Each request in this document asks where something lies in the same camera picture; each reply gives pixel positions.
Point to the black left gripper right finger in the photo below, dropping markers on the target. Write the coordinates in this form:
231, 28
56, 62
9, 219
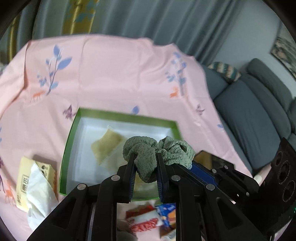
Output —
167, 187

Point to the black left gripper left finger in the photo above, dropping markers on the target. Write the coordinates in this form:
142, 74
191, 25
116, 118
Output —
127, 175

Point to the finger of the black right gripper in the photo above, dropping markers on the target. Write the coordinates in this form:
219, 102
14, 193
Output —
202, 174

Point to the green fuzzy scrunchie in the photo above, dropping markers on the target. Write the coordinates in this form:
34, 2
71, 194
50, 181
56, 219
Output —
146, 150

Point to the red white soft pouch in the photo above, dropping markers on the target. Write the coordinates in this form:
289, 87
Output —
142, 219

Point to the blue snack box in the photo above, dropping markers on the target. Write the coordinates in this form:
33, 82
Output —
167, 212

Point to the green cardboard box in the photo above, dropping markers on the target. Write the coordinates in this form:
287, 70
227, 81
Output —
79, 164

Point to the grey sofa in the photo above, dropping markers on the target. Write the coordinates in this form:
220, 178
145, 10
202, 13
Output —
257, 110

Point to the yellow tissue pack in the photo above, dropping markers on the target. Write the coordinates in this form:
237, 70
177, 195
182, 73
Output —
35, 190

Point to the striped cushion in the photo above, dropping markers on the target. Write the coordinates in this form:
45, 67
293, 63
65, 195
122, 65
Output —
228, 72

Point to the pink printed tablecloth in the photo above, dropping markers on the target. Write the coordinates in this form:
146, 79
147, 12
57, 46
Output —
50, 79

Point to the grey-green curtain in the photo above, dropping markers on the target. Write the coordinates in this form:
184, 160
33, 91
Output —
198, 28

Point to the yellow patterned curtain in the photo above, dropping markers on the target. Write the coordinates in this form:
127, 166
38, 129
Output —
46, 19

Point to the black camera module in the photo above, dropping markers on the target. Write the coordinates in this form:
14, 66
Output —
279, 185

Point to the framed wall picture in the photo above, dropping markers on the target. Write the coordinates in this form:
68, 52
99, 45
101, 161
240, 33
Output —
284, 51

